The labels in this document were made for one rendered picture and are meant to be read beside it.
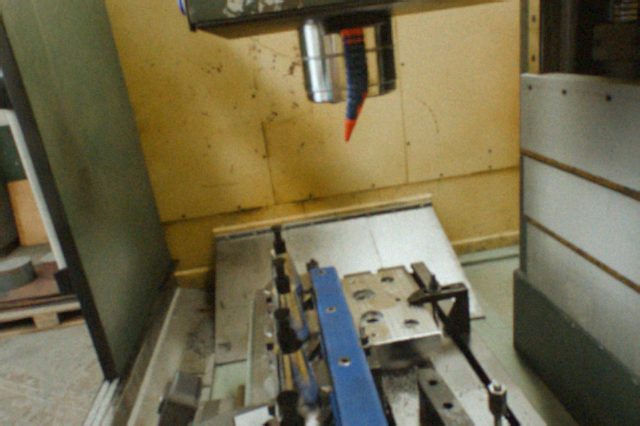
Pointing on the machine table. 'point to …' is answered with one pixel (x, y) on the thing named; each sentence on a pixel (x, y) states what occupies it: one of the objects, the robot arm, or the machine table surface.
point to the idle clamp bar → (448, 408)
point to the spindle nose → (382, 64)
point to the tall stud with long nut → (497, 395)
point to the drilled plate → (389, 345)
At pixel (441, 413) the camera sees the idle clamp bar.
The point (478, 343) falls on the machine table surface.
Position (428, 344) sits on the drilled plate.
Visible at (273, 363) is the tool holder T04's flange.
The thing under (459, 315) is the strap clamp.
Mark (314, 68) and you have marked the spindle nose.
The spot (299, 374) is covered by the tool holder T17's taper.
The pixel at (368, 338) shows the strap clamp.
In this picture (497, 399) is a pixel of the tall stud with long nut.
